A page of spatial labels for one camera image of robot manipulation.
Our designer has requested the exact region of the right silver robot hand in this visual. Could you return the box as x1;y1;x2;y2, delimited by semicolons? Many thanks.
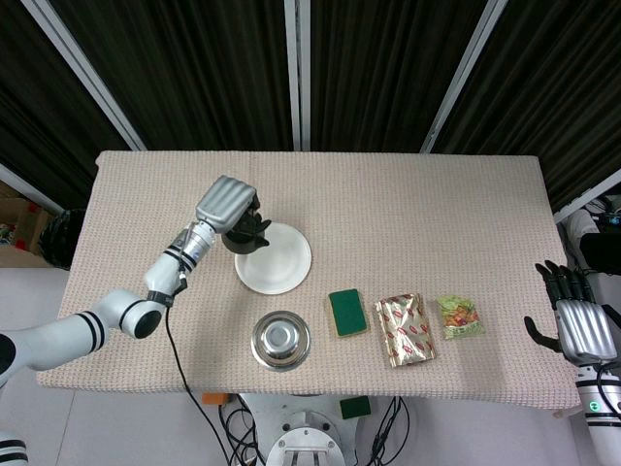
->
523;260;619;365

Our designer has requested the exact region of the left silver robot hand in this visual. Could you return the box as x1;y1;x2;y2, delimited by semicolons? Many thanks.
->
194;175;272;250

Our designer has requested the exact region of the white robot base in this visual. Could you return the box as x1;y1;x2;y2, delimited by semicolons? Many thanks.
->
240;392;363;466

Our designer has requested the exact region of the white round plate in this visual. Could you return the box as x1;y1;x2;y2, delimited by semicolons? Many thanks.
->
234;221;313;296

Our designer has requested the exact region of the green candy bag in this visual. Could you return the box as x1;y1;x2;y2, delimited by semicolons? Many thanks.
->
436;294;486;341

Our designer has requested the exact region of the stainless steel bowl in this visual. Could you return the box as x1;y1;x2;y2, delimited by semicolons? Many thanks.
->
250;310;312;372

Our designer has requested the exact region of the green scouring sponge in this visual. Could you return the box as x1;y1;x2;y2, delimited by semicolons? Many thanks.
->
328;287;370;338

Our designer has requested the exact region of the black garbage bag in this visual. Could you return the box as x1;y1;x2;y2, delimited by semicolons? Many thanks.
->
37;208;86;271

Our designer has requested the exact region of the gold foil snack packet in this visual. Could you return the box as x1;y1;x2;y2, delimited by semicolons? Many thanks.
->
375;291;438;370

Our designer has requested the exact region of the beige woven tablecloth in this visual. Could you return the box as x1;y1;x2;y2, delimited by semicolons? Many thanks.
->
36;150;582;417

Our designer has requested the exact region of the cardboard box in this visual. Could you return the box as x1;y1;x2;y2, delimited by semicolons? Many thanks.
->
0;180;59;268

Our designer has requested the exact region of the black camera device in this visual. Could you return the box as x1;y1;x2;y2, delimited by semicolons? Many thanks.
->
580;232;621;276

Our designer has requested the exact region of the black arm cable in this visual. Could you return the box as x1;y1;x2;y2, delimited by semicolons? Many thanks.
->
164;251;230;466

